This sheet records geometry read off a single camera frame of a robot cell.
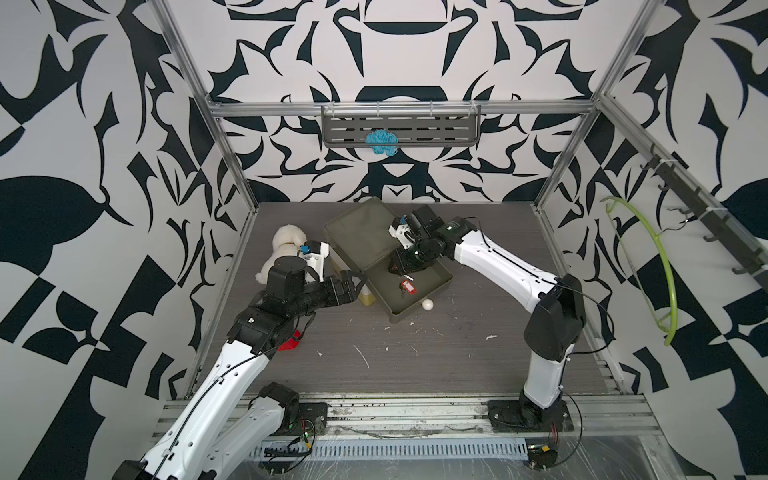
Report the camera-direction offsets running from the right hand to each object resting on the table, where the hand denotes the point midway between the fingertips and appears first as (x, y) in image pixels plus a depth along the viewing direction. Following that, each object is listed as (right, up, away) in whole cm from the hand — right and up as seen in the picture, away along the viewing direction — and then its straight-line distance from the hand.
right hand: (393, 263), depth 83 cm
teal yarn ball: (-5, +37, +8) cm, 39 cm away
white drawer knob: (+8, -10, -7) cm, 15 cm away
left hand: (-10, -1, -12) cm, 15 cm away
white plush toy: (-33, +5, +12) cm, 35 cm away
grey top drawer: (-2, -6, -1) cm, 7 cm away
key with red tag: (+4, -6, -1) cm, 7 cm away
